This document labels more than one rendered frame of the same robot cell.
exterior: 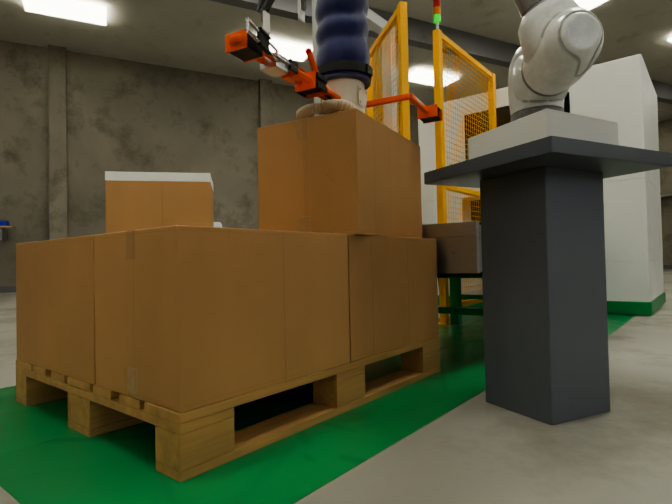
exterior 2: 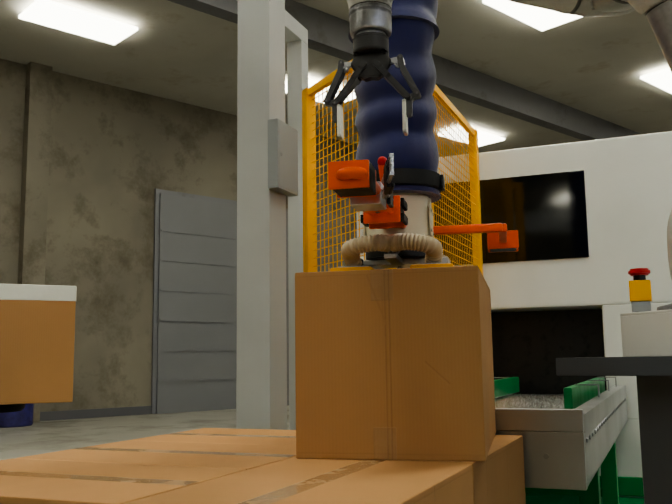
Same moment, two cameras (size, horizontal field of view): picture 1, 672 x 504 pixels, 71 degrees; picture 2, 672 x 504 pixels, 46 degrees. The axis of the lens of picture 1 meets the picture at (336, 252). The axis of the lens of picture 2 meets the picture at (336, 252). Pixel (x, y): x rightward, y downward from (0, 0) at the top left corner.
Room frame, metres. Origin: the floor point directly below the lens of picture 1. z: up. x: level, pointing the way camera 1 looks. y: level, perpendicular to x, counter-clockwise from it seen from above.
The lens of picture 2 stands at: (-0.01, 0.68, 0.75)
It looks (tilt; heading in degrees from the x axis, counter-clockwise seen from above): 8 degrees up; 344
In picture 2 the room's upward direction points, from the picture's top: 1 degrees counter-clockwise
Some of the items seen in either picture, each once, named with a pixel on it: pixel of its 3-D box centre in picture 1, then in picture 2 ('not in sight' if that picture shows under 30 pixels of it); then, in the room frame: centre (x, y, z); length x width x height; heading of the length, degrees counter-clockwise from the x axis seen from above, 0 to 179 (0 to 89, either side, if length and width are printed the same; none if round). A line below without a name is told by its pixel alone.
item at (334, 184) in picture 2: (245, 46); (352, 179); (1.32, 0.25, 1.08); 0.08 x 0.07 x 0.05; 152
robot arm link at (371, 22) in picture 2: not in sight; (370, 24); (1.48, 0.15, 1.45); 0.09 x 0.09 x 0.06
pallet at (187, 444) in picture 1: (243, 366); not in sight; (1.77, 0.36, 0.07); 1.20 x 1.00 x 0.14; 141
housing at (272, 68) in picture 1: (274, 64); (368, 196); (1.44, 0.18, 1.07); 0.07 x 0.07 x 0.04; 62
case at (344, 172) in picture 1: (346, 188); (406, 362); (1.83, -0.05, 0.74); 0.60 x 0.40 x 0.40; 150
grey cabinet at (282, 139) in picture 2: not in sight; (283, 158); (3.25, -0.06, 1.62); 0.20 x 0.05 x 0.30; 141
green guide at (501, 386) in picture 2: not in sight; (479, 389); (3.45, -1.05, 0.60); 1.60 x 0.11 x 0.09; 141
